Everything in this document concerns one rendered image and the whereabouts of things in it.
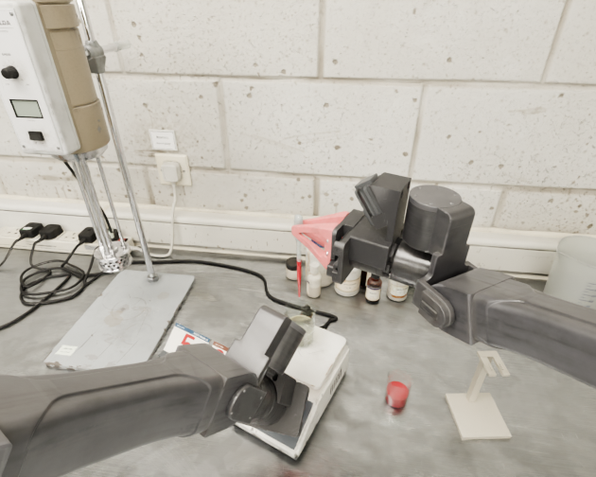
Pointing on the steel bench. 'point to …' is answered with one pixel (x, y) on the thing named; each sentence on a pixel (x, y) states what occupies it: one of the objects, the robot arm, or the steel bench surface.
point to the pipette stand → (480, 404)
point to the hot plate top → (316, 359)
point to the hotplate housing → (311, 408)
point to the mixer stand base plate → (122, 322)
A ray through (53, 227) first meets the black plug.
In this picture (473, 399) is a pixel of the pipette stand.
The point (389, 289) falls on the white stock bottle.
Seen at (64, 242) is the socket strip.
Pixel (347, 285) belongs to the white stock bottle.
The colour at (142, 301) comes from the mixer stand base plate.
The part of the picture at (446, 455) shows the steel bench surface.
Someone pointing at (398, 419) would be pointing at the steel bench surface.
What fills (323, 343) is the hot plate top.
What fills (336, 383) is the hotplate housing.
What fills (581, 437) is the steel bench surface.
